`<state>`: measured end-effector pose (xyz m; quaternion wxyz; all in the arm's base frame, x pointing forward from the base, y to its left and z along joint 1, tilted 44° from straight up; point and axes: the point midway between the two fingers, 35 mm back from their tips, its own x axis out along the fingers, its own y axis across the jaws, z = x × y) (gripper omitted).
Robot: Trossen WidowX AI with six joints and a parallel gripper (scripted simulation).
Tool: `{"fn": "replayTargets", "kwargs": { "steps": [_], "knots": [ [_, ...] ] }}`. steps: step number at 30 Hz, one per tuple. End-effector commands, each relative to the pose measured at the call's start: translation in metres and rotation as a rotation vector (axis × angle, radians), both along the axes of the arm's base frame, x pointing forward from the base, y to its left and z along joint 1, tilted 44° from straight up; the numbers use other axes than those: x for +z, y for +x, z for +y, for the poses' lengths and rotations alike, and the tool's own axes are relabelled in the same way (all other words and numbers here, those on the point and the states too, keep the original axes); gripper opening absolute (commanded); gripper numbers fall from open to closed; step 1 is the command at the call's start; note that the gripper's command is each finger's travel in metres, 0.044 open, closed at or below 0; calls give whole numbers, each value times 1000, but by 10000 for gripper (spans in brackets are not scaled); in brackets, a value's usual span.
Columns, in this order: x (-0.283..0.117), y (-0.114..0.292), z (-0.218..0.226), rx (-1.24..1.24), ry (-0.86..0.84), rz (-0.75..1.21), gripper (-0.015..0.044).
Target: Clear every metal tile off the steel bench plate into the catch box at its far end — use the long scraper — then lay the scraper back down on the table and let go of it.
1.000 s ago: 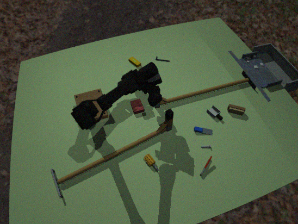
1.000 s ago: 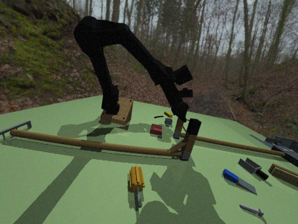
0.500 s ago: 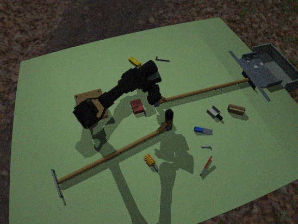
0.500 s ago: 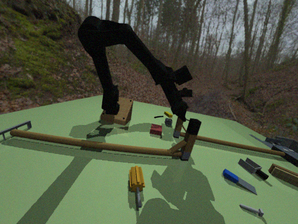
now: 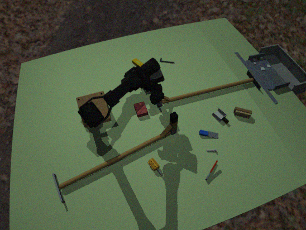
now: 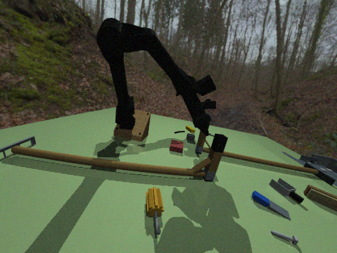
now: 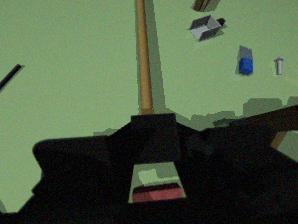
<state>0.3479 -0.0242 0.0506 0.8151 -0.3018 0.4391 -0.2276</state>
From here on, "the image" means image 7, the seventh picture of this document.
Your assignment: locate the blue-handled knife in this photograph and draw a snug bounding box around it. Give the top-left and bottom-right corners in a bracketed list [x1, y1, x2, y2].
[239, 45, 253, 76]

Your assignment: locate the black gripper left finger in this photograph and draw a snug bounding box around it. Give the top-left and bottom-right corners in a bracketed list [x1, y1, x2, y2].
[32, 122, 134, 205]

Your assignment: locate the black l-shaped bar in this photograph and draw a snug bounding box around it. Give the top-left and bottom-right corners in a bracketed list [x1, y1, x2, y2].
[0, 64, 22, 90]

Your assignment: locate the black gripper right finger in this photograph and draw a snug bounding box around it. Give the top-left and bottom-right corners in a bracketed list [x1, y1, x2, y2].
[173, 122, 273, 197]

